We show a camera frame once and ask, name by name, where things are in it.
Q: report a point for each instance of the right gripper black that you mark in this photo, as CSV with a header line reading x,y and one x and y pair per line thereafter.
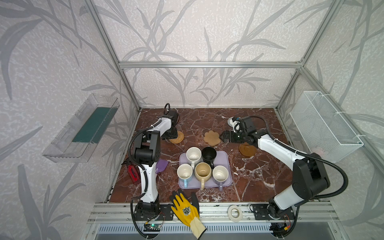
x,y
228,135

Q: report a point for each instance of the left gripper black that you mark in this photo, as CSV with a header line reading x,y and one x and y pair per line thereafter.
x,y
172,133

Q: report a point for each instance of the round woven rattan coaster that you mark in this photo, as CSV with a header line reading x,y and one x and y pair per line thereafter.
x,y
180,137

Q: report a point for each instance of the cork paw shaped coaster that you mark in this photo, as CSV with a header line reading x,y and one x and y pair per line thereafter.
x,y
212,138

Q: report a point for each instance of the grey blue round coaster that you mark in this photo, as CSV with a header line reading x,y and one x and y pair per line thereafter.
x,y
232,122

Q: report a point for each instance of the black mug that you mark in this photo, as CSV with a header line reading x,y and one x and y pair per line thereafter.
x,y
209,155

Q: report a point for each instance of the brown wooden round coaster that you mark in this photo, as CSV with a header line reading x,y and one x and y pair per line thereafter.
x,y
247,150

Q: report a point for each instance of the white speckled mug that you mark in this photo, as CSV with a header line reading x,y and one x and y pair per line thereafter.
x,y
194,156

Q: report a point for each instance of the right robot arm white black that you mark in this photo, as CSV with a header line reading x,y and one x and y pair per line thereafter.
x,y
310,177

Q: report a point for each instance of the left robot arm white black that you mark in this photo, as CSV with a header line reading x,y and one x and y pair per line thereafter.
x,y
145,151

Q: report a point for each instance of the purple object on table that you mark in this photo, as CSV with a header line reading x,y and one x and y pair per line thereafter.
x,y
161,166

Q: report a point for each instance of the beige ceramic mug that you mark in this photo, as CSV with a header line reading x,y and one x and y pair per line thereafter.
x,y
203,173

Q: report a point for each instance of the lavender plastic tray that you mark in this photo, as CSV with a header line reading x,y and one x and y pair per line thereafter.
x,y
221,160

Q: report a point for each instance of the red black pliers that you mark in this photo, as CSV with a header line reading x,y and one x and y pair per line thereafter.
x,y
132,171

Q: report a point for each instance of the black glove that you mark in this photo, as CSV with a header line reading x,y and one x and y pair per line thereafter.
x,y
189,195

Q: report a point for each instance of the yellow work glove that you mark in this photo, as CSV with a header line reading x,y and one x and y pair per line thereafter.
x,y
187,213

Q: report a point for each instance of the white tape roll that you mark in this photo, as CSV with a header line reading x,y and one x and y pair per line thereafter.
x,y
235,214

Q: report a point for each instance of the green circuit board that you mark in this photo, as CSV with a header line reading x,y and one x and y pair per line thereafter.
x,y
148,227

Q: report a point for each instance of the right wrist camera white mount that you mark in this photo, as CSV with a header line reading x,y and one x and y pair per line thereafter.
x,y
237,127

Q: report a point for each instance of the white mug lavender handle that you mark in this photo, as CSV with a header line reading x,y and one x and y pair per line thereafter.
x,y
220,175

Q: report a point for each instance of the white mug blue handle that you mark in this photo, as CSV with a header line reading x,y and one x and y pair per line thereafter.
x,y
185,173

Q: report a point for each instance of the clear plastic wall shelf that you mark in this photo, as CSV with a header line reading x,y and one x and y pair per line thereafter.
x,y
79,138

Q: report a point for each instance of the white wire mesh basket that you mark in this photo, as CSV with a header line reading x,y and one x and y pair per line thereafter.
x,y
323,128

